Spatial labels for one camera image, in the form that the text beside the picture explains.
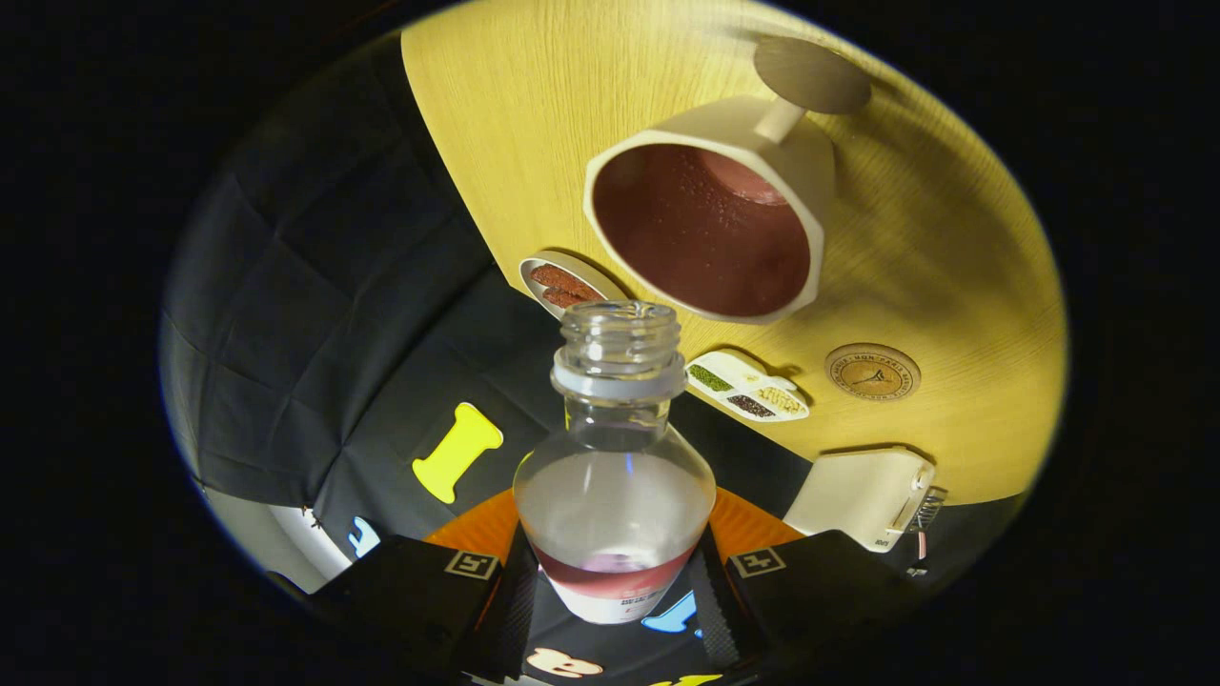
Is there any clear juice bottle red label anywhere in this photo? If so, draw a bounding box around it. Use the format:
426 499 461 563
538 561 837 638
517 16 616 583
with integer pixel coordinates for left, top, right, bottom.
513 300 718 626

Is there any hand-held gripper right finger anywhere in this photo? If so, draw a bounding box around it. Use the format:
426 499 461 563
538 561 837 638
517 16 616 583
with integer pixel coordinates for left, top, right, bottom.
688 489 930 674

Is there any beige cup with handle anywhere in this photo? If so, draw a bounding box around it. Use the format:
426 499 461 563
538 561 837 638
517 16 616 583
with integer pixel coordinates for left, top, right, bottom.
582 36 872 326

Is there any wooden table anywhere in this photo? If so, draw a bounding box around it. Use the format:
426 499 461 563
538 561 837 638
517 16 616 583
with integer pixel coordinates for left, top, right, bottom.
400 0 1068 506

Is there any white toaster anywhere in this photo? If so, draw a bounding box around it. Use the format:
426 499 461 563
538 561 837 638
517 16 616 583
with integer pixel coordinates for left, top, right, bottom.
783 448 938 554

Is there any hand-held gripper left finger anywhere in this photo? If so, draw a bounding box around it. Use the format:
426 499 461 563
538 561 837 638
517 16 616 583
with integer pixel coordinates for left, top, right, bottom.
310 491 540 682

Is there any white divided dish with beans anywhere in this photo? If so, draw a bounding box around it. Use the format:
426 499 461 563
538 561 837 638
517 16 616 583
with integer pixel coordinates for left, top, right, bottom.
684 351 811 423

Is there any white round plate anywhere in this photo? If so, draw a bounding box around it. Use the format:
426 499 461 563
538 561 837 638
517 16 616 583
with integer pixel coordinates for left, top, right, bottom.
518 251 630 320

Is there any round wooden coaster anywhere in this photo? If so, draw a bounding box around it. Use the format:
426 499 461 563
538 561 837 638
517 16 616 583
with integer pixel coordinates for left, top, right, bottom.
824 342 923 402

